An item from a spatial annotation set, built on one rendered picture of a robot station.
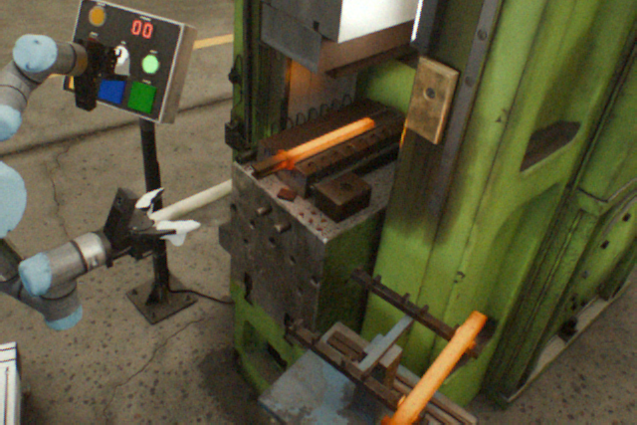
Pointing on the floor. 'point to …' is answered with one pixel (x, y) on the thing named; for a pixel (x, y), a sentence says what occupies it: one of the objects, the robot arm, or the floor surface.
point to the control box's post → (151, 191)
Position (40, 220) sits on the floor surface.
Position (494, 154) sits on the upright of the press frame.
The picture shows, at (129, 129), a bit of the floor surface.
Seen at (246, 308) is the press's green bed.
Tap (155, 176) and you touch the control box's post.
